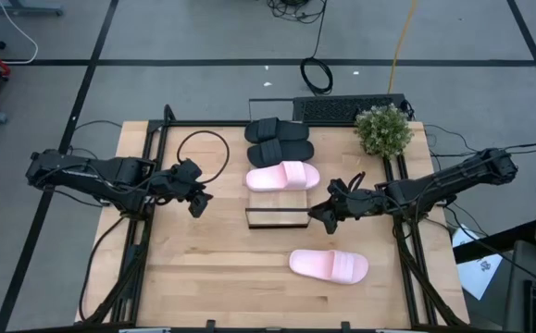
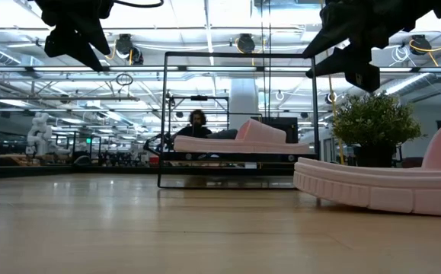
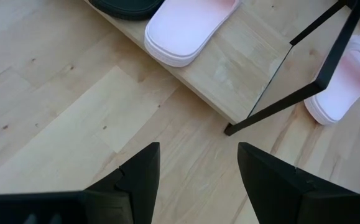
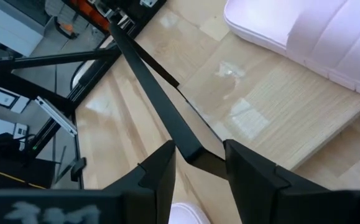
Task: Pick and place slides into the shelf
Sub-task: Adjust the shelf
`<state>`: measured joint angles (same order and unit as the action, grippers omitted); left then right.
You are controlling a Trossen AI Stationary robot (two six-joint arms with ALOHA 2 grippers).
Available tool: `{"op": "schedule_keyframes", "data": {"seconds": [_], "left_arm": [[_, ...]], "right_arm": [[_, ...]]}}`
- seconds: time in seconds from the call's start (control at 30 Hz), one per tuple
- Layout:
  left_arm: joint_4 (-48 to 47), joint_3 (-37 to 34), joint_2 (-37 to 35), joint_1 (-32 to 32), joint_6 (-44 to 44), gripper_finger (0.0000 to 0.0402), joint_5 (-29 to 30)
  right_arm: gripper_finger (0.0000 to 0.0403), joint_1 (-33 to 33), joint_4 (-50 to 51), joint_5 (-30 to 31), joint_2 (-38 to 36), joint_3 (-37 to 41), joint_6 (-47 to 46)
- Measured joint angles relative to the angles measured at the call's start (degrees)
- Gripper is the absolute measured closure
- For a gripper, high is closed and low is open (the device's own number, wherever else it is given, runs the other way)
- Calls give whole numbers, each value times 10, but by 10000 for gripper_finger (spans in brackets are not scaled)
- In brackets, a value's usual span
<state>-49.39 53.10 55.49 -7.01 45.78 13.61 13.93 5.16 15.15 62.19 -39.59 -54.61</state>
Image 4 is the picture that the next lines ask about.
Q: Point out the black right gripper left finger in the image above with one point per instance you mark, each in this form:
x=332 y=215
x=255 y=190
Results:
x=148 y=199

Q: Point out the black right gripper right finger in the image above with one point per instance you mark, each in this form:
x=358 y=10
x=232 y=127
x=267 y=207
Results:
x=260 y=199

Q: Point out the pink slide sandal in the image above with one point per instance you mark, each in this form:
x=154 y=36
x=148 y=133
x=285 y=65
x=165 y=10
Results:
x=187 y=214
x=307 y=40

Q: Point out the wooden shelf black metal frame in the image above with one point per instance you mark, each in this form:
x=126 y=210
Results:
x=276 y=109

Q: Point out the black table clamp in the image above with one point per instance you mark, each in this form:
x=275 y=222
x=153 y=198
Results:
x=78 y=169

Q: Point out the black device green light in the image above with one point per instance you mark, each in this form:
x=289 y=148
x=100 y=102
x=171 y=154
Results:
x=8 y=155

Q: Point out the orange black object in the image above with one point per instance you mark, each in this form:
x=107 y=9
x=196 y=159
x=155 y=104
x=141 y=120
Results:
x=89 y=11

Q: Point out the white cabinet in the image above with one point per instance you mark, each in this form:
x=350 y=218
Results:
x=8 y=28

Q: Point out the black aluminium frame bars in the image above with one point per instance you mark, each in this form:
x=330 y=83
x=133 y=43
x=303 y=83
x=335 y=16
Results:
x=43 y=59

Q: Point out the black table-level camera mount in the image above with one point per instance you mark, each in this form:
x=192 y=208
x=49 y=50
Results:
x=136 y=12

